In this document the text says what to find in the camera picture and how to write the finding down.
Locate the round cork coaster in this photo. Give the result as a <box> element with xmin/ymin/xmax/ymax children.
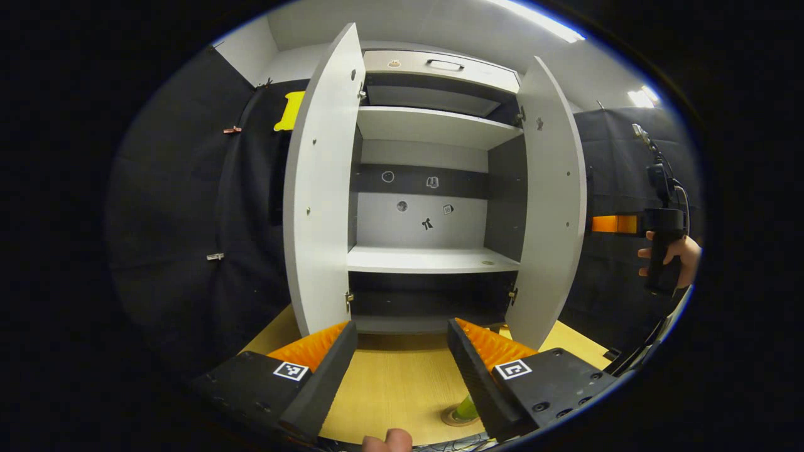
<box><xmin>440</xmin><ymin>407</ymin><xmax>481</xmax><ymax>428</ymax></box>

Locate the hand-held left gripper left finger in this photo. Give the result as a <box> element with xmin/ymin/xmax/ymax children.
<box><xmin>192</xmin><ymin>320</ymin><xmax>359</xmax><ymax>443</ymax></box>

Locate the black backdrop cloth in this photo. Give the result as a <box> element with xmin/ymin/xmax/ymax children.
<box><xmin>559</xmin><ymin>105</ymin><xmax>703</xmax><ymax>358</ymax></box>
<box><xmin>106</xmin><ymin>47</ymin><xmax>310</xmax><ymax>377</ymax></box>

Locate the long ceiling light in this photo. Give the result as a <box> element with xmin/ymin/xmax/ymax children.
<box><xmin>487</xmin><ymin>0</ymin><xmax>586</xmax><ymax>43</ymax></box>

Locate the white cabinet drawer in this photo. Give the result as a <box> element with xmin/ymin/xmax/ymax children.
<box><xmin>363</xmin><ymin>50</ymin><xmax>522</xmax><ymax>94</ymax></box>

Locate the small ceiling light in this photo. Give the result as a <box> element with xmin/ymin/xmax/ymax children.
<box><xmin>627</xmin><ymin>85</ymin><xmax>661</xmax><ymax>109</ymax></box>

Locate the white and grey cabinet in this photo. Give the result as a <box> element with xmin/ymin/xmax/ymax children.
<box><xmin>347</xmin><ymin>49</ymin><xmax>528</xmax><ymax>335</ymax></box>

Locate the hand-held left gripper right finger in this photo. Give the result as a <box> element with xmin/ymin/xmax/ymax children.
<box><xmin>447</xmin><ymin>317</ymin><xmax>619</xmax><ymax>443</ymax></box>

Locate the white cabinet door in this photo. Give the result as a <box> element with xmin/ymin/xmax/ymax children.
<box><xmin>504</xmin><ymin>56</ymin><xmax>588</xmax><ymax>351</ymax></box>
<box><xmin>283</xmin><ymin>23</ymin><xmax>367</xmax><ymax>338</ymax></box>

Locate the white cabinet shelf board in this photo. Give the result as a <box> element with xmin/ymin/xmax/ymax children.
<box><xmin>347</xmin><ymin>245</ymin><xmax>521</xmax><ymax>274</ymax></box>
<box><xmin>356</xmin><ymin>105</ymin><xmax>524</xmax><ymax>151</ymax></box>

